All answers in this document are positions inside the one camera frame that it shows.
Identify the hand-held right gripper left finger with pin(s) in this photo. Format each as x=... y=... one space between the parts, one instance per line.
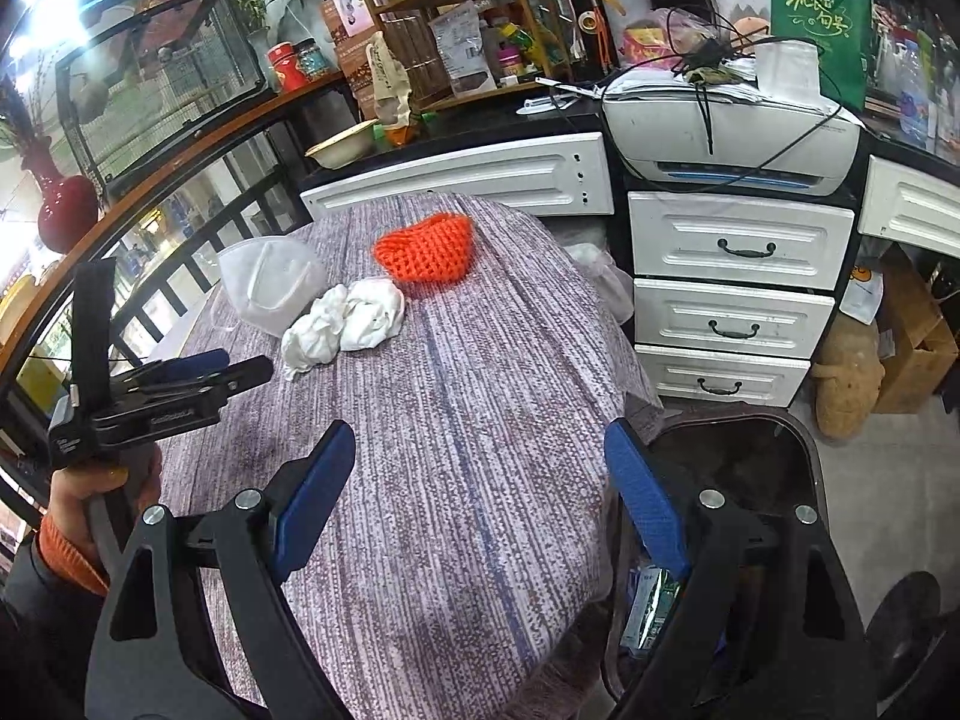
x=315 y=502

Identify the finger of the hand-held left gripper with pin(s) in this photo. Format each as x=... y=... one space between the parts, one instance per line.
x=195 y=365
x=225 y=382

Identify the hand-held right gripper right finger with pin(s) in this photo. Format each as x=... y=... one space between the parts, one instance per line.
x=645 y=502

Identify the black trash bin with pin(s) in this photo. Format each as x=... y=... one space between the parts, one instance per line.
x=727 y=457

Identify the green milk carton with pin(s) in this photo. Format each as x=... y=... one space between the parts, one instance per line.
x=649 y=607

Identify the person's left forearm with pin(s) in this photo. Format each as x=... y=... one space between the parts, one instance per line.
x=45 y=600

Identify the person's left hand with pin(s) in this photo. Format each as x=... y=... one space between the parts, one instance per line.
x=71 y=496

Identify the crumpled white tissue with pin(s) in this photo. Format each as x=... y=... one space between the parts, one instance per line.
x=371 y=315
x=315 y=334

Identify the white face mask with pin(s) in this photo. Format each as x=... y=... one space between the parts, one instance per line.
x=270 y=277

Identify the purple striped tablecloth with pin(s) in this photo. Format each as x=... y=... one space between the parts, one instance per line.
x=450 y=465

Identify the white drawer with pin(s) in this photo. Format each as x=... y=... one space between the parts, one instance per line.
x=742 y=240
x=720 y=379
x=735 y=322

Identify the black railing with wooden top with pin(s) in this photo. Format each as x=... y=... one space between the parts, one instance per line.
x=195 y=165

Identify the red vase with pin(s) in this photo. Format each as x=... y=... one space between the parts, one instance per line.
x=67 y=210

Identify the white plastic bag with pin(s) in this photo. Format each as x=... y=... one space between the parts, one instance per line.
x=604 y=277

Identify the burlap sack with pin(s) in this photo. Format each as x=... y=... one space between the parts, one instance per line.
x=847 y=375

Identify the orange foam net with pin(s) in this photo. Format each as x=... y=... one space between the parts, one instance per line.
x=427 y=247

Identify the yellow bowl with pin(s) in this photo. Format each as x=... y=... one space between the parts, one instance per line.
x=341 y=146

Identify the black round stool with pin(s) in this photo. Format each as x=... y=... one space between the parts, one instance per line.
x=904 y=637

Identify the glass display case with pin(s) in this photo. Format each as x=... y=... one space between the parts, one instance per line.
x=187 y=67

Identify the red tin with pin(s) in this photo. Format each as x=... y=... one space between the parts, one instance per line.
x=287 y=67

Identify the open cardboard box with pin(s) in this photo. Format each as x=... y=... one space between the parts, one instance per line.
x=915 y=345

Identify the glass jar with dark lid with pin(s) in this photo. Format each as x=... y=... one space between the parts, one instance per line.
x=311 y=58

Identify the white cabinet panel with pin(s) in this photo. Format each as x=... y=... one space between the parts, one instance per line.
x=915 y=202
x=487 y=172

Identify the beige printed paper bag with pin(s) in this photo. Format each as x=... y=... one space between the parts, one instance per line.
x=390 y=82

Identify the white printer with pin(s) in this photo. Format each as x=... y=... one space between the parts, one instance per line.
x=735 y=142

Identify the wooden shelf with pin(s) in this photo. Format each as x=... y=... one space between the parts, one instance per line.
x=420 y=52

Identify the clear snack packet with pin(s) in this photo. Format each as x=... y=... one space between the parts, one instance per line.
x=461 y=45

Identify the white box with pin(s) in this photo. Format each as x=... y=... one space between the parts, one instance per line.
x=787 y=67

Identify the pink plastic bag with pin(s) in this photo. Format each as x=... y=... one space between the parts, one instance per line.
x=660 y=41

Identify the clear water bottle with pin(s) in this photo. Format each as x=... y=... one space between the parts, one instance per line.
x=913 y=97

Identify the green tote bag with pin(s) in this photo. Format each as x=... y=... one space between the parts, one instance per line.
x=817 y=7

